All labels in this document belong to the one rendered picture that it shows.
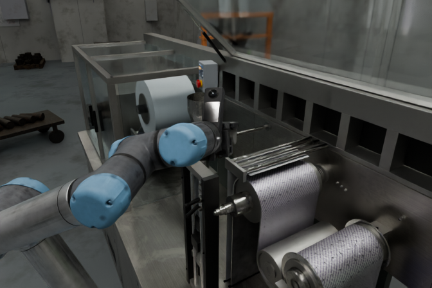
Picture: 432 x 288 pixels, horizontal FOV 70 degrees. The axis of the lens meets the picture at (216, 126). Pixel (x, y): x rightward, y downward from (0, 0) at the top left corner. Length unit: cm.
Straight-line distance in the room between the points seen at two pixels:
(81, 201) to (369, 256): 74
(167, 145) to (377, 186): 69
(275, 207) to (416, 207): 37
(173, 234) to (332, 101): 93
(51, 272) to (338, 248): 72
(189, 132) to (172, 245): 100
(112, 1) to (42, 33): 254
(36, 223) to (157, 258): 89
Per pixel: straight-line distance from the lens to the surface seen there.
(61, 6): 1132
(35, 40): 1202
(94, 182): 48
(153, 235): 153
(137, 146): 57
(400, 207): 102
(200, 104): 124
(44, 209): 58
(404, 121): 94
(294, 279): 87
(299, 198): 101
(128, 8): 1189
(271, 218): 97
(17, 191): 86
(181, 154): 52
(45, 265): 91
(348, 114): 103
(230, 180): 104
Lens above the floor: 191
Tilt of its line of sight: 22 degrees down
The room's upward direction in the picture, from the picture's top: straight up
